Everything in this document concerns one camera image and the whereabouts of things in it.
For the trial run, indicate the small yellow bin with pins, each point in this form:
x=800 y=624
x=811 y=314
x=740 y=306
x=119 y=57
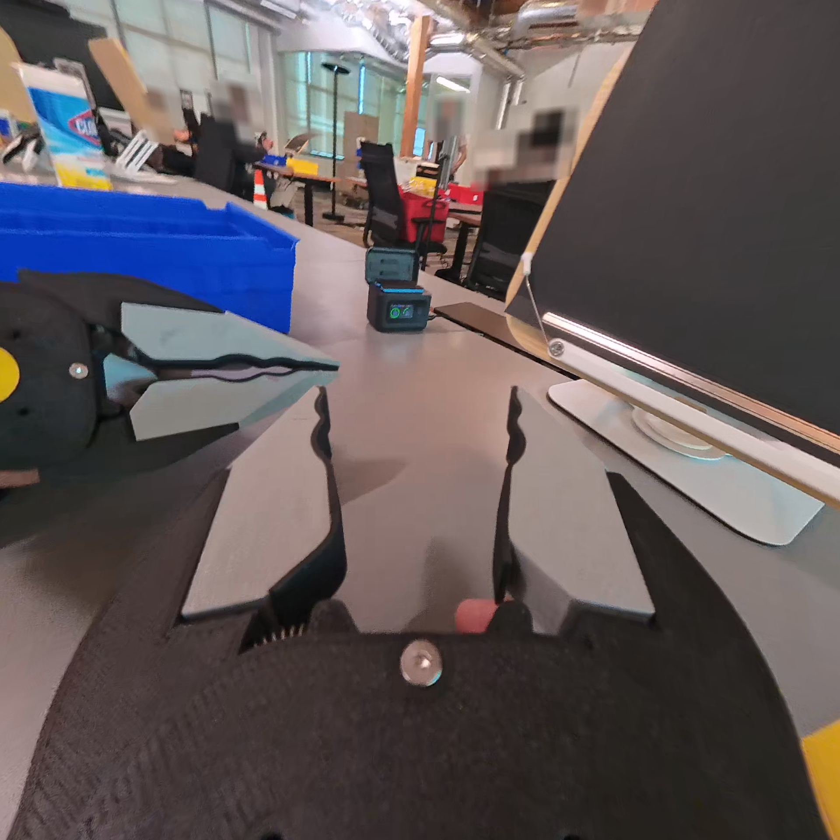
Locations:
x=302 y=166

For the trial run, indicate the black charging case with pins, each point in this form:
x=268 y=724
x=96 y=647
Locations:
x=397 y=308

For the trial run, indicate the wooden post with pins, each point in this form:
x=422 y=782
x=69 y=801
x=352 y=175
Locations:
x=415 y=85

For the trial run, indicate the white laptop stand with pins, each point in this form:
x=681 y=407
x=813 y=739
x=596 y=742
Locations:
x=138 y=154

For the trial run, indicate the yellow plastic bin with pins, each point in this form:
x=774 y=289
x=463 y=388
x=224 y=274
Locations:
x=823 y=787

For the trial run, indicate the disinfecting wipes canister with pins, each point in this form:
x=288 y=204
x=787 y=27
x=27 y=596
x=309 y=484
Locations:
x=65 y=131

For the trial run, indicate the blue plastic bin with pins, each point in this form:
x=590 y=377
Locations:
x=164 y=256

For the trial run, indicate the black monitor with wooden edge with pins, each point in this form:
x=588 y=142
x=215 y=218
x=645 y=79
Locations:
x=722 y=229

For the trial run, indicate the orange traffic cone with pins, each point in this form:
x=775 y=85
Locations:
x=260 y=193

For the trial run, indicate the dark brown flat panel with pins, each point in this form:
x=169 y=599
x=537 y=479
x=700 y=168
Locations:
x=485 y=325

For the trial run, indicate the person's right hand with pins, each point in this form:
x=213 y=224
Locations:
x=476 y=617

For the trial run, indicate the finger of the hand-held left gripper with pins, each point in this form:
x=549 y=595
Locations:
x=197 y=407
x=197 y=331

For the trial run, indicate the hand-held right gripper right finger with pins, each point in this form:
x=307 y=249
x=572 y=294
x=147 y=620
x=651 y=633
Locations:
x=571 y=525

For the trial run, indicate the red plastic bin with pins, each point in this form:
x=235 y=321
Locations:
x=467 y=195
x=423 y=216

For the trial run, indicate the black floor lamp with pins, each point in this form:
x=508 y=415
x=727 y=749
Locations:
x=335 y=67

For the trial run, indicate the large black panel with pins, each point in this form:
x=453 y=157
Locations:
x=512 y=236

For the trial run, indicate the wooden background desk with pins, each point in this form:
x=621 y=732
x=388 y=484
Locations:
x=321 y=178

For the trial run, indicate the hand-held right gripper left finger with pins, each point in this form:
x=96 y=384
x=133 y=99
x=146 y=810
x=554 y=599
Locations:
x=262 y=525

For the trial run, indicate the black office chair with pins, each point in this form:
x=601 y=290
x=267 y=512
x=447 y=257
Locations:
x=380 y=184

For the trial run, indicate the beige cardboard panel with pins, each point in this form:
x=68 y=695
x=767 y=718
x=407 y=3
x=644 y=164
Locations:
x=124 y=82

